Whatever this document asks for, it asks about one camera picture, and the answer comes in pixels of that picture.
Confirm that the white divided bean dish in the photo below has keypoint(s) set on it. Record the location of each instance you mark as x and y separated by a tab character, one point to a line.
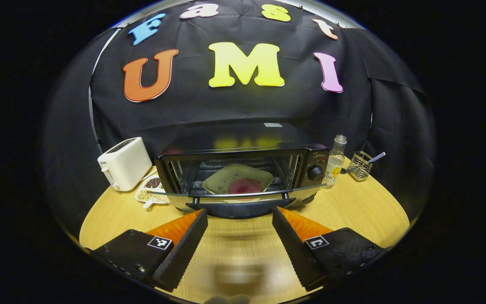
148	192

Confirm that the black electric oven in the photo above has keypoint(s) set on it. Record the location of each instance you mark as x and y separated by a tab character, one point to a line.
243	137

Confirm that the black backdrop cloth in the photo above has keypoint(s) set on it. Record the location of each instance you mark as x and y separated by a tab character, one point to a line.
226	109

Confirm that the white toaster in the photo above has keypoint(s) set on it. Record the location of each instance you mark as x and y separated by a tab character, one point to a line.
125	162

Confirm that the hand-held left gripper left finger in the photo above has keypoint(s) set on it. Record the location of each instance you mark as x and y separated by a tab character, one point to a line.
182	249

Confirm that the clear glass bottle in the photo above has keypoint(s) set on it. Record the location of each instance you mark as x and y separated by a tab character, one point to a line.
335	164

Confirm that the white square plate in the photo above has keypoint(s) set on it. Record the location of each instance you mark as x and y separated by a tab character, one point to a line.
234	173

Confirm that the striped straw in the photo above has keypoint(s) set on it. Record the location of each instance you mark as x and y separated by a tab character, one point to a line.
376	157

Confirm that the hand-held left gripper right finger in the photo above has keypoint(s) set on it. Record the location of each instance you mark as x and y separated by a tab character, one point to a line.
295	249

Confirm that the pink ham slice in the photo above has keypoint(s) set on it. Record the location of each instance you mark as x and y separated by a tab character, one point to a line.
245	186

